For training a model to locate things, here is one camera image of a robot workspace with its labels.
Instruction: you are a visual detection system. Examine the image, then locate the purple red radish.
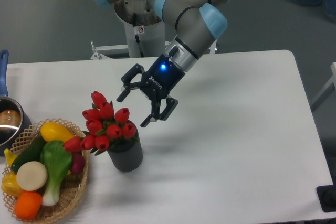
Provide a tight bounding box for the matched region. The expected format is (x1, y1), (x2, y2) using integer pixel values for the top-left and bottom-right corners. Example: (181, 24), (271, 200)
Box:
(69, 153), (86, 174)

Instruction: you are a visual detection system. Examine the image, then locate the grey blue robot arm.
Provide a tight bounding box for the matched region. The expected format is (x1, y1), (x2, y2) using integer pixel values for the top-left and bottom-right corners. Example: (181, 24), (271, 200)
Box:
(94, 0), (228, 127)

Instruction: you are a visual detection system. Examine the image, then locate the green bok choy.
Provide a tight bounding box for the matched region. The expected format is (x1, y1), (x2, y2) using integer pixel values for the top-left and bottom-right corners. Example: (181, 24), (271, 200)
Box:
(40, 140), (72, 207)

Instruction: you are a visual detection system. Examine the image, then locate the yellow squash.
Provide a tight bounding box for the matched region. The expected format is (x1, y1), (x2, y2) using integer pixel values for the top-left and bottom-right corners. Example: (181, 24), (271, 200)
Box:
(40, 122), (75, 143)

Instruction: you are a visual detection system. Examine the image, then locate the yellow bell pepper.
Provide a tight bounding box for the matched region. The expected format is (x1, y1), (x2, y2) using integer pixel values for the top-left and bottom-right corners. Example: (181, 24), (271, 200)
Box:
(1, 172), (24, 198)

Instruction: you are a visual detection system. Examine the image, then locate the blue handled saucepan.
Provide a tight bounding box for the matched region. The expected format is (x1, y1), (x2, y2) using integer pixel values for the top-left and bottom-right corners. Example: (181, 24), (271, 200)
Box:
(1, 49), (31, 156)

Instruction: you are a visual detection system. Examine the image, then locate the green cucumber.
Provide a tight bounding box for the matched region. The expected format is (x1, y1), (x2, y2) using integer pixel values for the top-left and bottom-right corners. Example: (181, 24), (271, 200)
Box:
(11, 134), (47, 173)

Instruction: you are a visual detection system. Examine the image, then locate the dark grey ribbed vase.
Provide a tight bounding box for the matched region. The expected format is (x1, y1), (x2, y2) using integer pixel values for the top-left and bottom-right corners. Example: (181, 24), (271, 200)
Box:
(107, 120), (143, 172)

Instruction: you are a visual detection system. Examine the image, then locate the white frame at right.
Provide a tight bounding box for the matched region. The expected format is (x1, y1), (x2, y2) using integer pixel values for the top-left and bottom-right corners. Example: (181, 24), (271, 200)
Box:
(310, 62), (335, 113)

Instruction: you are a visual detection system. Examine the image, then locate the orange fruit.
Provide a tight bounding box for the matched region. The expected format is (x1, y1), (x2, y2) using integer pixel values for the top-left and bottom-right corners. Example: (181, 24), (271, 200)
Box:
(14, 191), (42, 220)

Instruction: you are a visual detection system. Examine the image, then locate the woven wicker basket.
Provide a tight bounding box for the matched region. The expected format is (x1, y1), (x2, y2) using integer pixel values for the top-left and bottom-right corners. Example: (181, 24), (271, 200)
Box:
(1, 119), (89, 223)

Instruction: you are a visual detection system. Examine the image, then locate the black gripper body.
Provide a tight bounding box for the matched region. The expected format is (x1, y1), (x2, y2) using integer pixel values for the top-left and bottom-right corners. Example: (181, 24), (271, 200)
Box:
(140, 54), (185, 100)

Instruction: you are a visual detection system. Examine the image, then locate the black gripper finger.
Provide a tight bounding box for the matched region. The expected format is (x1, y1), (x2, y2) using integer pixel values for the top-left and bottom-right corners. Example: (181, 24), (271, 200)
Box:
(140, 95), (179, 128)
(117, 63), (145, 102)

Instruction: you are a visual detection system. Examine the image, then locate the black device at table edge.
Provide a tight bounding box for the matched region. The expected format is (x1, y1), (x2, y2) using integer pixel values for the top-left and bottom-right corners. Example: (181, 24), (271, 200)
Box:
(316, 185), (335, 212)

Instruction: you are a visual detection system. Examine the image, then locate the red tulip bouquet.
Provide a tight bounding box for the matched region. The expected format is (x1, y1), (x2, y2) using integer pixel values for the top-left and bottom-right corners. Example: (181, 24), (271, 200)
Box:
(63, 91), (140, 156)

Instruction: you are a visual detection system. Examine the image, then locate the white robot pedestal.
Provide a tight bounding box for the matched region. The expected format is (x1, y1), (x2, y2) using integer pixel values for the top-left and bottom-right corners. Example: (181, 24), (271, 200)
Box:
(90, 0), (220, 61)

